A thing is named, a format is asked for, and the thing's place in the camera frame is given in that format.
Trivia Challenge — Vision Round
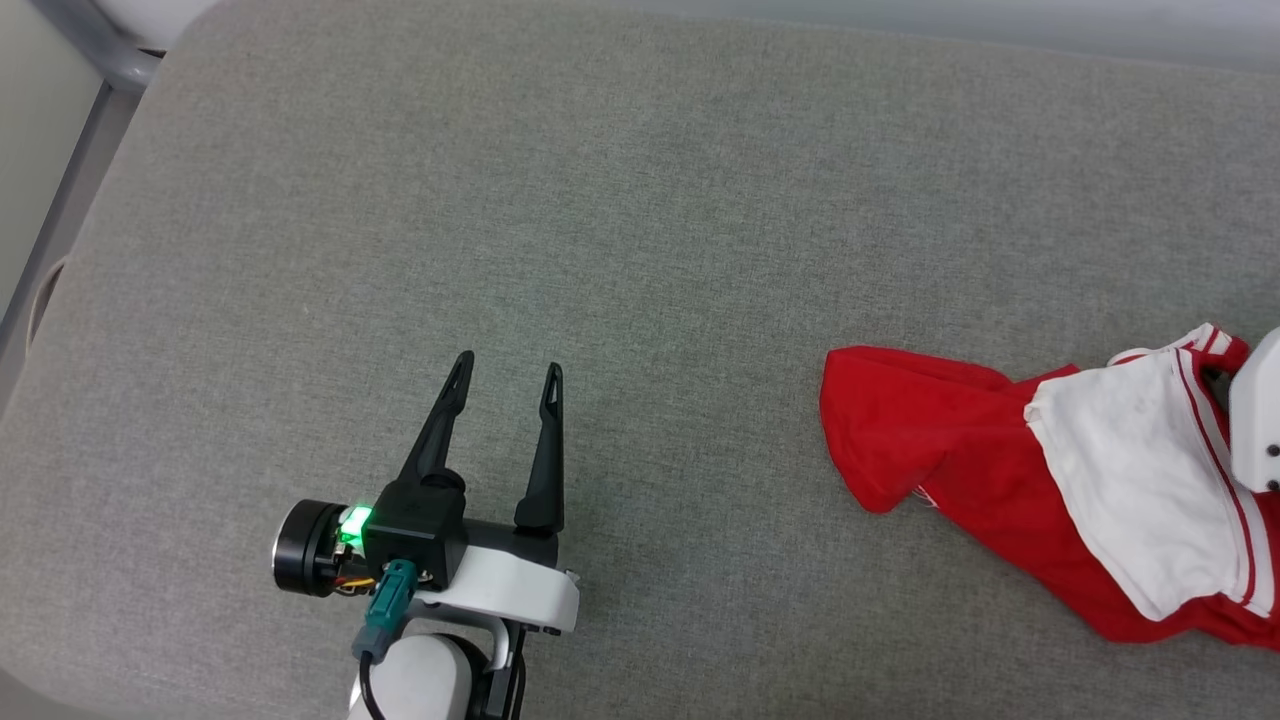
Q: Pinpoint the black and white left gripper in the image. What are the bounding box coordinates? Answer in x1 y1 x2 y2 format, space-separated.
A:
272 350 582 636

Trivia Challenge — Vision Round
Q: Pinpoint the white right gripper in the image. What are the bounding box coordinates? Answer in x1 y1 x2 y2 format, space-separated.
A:
1229 325 1280 496

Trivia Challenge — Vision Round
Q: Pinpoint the red and white jersey garment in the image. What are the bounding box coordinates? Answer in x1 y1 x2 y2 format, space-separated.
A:
820 322 1280 653

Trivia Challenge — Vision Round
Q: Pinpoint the grey fabric sofa cushion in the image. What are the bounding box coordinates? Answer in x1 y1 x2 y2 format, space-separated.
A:
0 0 1280 720

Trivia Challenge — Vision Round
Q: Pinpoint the black cable with teal connector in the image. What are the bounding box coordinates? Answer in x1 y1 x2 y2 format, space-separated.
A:
352 559 418 720

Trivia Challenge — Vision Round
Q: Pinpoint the grey metal tube frame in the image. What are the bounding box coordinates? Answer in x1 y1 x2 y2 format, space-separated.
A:
0 0 163 353

